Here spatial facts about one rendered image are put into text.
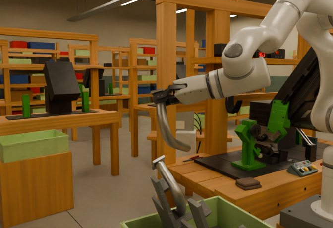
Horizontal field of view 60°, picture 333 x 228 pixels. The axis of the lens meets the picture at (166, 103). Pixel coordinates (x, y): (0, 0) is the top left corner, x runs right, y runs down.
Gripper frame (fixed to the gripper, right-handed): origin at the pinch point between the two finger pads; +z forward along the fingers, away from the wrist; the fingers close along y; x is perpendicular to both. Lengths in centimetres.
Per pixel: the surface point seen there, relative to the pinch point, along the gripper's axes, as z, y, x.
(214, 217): 0, -45, 35
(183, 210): 0.9, -9.2, 32.2
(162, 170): 4.0, -3.8, 20.8
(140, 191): 133, -251, -4
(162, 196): 4.4, -3.0, 28.1
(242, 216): -12, -36, 36
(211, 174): 8, -86, 13
